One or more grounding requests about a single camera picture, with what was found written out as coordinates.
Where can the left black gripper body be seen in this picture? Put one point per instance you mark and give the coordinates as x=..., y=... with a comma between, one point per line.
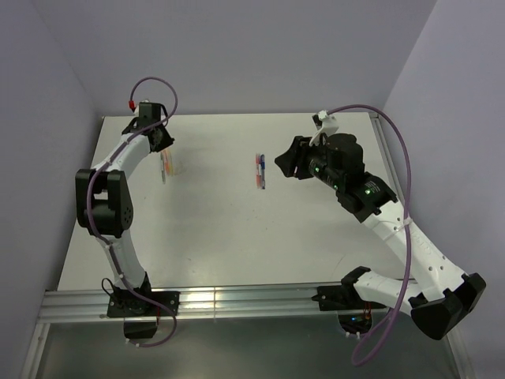
x=166, y=140

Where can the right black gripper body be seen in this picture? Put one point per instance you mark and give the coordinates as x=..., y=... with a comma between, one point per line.
x=308, y=166

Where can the blue pen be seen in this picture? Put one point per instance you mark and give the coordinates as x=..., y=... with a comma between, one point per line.
x=262, y=172

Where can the red highlighter pen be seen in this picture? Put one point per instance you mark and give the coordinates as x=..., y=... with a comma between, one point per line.
x=258, y=171

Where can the orange highlighter pen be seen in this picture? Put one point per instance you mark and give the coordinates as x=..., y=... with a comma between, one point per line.
x=171, y=164

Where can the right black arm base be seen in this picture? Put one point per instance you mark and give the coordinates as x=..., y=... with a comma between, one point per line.
x=354, y=314

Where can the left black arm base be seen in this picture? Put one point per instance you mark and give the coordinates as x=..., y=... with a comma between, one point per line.
x=141, y=313

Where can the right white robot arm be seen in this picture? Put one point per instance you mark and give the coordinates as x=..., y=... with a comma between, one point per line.
x=442, y=294

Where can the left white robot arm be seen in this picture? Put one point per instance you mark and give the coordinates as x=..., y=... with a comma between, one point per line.
x=104, y=203

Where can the yellow highlighter pen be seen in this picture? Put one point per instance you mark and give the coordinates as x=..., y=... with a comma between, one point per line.
x=166, y=162

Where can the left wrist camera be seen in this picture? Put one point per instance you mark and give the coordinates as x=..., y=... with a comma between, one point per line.
x=134, y=106

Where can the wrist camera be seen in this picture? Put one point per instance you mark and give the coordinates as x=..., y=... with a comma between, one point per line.
x=134, y=106
x=325, y=124

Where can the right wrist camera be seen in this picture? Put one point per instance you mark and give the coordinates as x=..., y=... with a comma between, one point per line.
x=325, y=124

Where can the aluminium mounting rail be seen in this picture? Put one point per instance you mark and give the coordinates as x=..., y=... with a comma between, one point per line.
x=268, y=300

